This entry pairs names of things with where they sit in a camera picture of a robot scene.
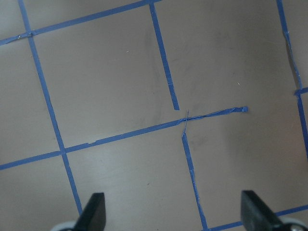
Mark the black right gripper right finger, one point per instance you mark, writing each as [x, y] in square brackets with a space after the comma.
[256, 215]

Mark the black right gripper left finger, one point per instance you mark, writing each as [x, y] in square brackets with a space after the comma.
[93, 217]

